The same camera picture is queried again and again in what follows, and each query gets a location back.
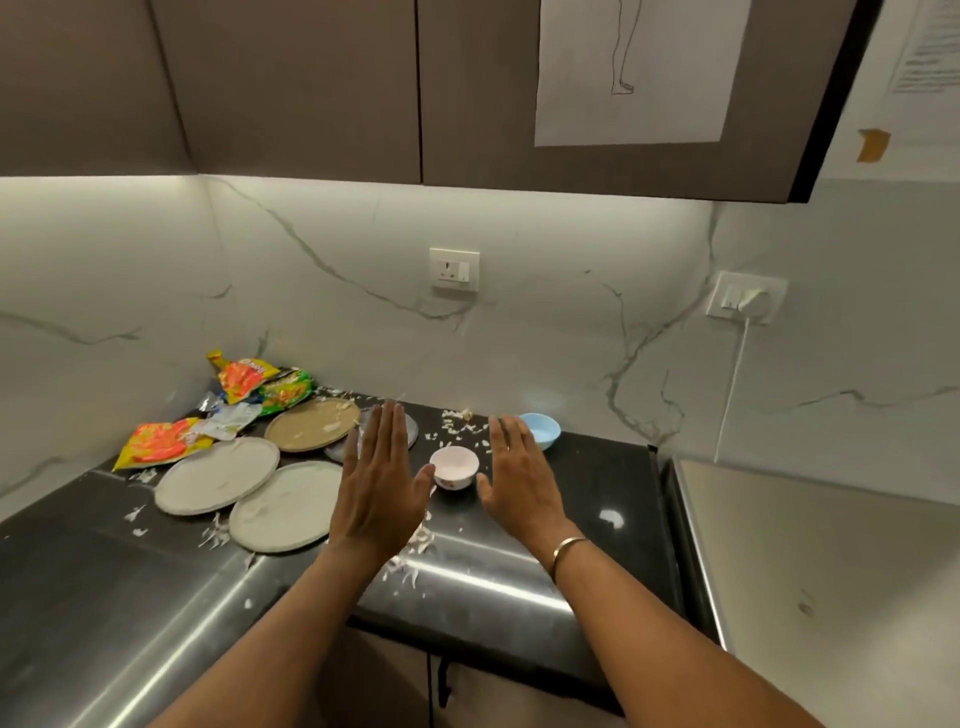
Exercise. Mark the person's left middle finger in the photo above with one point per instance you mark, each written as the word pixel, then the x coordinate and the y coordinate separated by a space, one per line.
pixel 385 439

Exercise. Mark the person's left hand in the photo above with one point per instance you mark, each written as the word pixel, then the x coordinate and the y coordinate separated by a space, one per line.
pixel 375 502

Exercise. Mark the person's left thumb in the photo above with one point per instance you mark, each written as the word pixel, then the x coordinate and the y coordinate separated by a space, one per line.
pixel 424 487

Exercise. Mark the brown upper cabinet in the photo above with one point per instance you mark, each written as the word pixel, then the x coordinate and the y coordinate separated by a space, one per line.
pixel 82 82

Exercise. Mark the small light blue bowl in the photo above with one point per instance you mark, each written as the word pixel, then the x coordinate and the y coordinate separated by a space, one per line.
pixel 543 429

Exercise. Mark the flat orange snack packet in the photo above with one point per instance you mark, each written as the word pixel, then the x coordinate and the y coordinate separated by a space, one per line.
pixel 159 442

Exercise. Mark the white wall socket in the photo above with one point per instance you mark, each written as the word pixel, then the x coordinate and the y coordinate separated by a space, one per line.
pixel 454 270

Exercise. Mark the brown lower cabinet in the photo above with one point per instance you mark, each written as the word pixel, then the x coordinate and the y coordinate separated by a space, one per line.
pixel 375 679

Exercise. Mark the printed paper sheet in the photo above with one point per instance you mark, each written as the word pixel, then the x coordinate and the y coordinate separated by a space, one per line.
pixel 930 49

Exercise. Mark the scattered white scraps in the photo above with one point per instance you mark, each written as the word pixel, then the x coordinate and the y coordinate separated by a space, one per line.
pixel 409 551

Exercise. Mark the paper sheet with line drawing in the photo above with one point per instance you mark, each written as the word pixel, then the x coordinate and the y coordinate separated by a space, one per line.
pixel 645 82

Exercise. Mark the person's right little finger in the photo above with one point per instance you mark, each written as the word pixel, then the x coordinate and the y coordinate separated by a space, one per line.
pixel 546 471

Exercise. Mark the white silver wrapper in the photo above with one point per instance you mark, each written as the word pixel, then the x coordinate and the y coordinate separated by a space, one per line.
pixel 225 420

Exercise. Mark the person's right thumb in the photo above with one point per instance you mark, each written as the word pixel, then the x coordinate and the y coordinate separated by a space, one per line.
pixel 487 499

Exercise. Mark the person's right forearm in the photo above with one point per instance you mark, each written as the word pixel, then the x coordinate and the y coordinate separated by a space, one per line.
pixel 660 645

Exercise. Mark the small white bowl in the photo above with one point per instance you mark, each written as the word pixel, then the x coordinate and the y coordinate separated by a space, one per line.
pixel 454 465

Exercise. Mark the brown round plate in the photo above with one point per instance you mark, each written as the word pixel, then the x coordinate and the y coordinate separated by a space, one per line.
pixel 311 424

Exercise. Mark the white switch plate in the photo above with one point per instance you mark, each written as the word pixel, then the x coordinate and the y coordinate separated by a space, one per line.
pixel 731 291

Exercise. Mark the steel appliance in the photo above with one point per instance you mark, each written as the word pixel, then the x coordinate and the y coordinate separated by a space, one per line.
pixel 832 592

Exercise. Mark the person's left forearm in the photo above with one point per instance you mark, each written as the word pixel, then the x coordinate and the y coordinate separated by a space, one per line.
pixel 285 637

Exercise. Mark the green snack packet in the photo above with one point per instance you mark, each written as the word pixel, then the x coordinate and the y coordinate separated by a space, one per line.
pixel 286 390

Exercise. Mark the grey round plate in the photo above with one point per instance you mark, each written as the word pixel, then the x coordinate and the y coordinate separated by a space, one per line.
pixel 346 448

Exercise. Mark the brown cabinet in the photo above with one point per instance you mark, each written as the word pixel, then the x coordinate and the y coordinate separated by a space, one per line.
pixel 82 82
pixel 375 679

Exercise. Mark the yellow tape piece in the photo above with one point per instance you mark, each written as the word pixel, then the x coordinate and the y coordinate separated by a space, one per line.
pixel 872 145

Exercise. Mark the wide brown cabinet door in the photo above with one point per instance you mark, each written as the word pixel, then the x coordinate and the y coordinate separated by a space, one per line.
pixel 480 97

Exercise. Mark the person's right middle finger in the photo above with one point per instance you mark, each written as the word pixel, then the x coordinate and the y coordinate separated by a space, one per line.
pixel 516 446

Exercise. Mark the person's left little finger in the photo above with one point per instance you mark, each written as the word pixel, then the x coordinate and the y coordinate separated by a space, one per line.
pixel 350 461

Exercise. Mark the narrow brown cabinet door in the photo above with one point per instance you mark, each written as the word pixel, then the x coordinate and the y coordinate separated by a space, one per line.
pixel 300 82

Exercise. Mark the white plug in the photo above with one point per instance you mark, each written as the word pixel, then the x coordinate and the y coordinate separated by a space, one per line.
pixel 753 301

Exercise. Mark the crumpled orange yellow snack packet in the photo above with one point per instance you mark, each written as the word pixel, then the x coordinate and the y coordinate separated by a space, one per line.
pixel 241 376

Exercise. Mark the person's right hand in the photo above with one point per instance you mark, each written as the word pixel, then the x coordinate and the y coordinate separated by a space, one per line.
pixel 525 499

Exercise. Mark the white round plate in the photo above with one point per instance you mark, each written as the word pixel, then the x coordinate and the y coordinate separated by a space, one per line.
pixel 285 508
pixel 216 475

